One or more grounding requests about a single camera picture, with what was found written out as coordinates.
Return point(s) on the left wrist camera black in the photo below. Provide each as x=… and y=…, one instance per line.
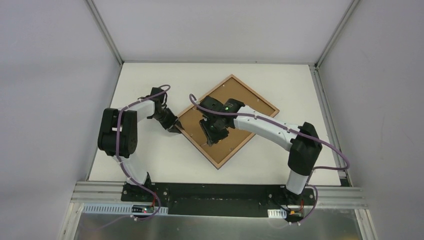
x=157, y=94

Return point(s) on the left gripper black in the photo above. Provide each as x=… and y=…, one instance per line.
x=171, y=123

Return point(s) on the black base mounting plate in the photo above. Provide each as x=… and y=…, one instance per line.
x=219, y=200

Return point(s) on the aluminium front rail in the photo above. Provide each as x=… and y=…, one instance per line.
x=329, y=197

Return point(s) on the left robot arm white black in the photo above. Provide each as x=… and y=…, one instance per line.
x=118, y=133

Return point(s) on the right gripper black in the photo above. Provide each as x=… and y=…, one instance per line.
x=214, y=134

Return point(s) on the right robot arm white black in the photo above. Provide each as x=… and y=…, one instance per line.
x=301, y=142

